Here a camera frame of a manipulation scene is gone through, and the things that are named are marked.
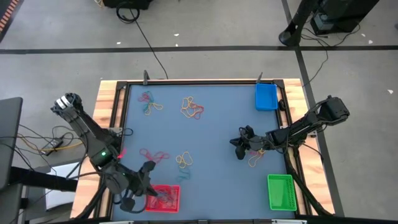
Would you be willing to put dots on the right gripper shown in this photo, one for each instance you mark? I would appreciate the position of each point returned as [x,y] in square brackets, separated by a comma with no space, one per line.
[255,143]

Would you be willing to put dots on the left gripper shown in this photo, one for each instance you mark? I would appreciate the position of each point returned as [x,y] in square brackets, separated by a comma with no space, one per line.
[136,186]

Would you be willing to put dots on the yellow rubber bands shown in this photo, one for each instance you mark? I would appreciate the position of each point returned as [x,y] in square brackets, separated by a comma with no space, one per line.
[186,102]
[179,160]
[157,105]
[253,161]

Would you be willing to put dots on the red plastic basket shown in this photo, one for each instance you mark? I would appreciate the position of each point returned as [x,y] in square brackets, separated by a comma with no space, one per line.
[178,199]

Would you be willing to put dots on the pink rubber bands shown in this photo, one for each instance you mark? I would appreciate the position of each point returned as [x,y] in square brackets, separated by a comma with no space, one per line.
[143,99]
[157,157]

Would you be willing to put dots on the blue plastic basket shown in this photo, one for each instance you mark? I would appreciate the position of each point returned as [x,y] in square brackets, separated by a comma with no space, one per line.
[266,96]

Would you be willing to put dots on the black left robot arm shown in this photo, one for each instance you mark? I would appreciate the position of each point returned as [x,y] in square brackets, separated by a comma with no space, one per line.
[87,133]

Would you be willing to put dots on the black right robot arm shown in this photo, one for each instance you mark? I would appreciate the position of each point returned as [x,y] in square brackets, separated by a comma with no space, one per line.
[298,127]

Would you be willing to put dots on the pink tape tag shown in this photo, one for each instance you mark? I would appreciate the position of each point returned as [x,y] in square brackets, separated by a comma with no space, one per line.
[122,153]

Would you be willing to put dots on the blue-grey table mat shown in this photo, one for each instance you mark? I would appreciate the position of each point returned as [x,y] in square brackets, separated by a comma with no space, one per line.
[217,186]

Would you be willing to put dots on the green plastic basket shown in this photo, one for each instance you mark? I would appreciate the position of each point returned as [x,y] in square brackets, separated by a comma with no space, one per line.
[281,193]

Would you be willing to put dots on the white board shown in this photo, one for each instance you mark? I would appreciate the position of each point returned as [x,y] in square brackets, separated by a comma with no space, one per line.
[62,199]

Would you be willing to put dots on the black power adapter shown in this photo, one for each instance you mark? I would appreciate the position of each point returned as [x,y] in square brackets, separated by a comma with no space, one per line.
[53,143]

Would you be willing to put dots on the black bar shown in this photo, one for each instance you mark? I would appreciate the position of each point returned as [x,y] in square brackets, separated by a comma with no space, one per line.
[40,180]

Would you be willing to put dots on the black floor stand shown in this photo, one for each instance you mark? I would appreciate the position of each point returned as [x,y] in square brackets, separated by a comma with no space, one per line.
[289,35]

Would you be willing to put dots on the dark grey panel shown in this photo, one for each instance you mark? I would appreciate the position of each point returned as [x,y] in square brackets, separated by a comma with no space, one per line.
[9,140]

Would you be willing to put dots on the black equipment box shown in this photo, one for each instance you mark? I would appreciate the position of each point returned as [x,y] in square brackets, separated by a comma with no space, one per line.
[335,18]

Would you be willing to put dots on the black equipment base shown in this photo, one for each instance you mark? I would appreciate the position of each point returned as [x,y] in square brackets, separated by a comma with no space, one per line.
[124,3]

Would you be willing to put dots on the black orange-striped ramp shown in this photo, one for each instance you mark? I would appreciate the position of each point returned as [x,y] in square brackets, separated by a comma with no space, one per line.
[7,15]

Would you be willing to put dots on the white bracket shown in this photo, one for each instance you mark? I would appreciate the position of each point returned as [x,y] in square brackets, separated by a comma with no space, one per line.
[289,221]
[118,222]

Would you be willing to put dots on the black diagonal frame strut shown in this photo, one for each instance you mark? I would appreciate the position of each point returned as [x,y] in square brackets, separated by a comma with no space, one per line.
[321,203]
[87,205]

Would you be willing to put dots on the black aluminium table frame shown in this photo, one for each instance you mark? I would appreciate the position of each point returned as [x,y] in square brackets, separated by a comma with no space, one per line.
[202,82]

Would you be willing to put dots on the grey upright post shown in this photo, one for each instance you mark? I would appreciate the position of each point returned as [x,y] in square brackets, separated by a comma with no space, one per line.
[145,77]

